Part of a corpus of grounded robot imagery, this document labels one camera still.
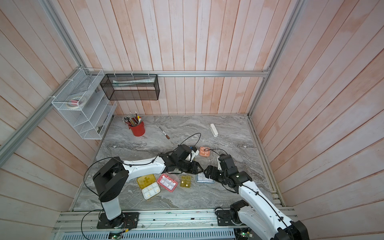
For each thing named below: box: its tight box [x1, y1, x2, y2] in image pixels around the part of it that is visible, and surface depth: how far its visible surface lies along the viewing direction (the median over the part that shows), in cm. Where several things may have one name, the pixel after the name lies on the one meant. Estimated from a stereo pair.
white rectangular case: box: [209, 123, 219, 138], surface depth 109 cm
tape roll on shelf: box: [66, 96, 85, 110], surface depth 75 cm
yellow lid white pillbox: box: [137, 174, 161, 200], surface depth 85 cm
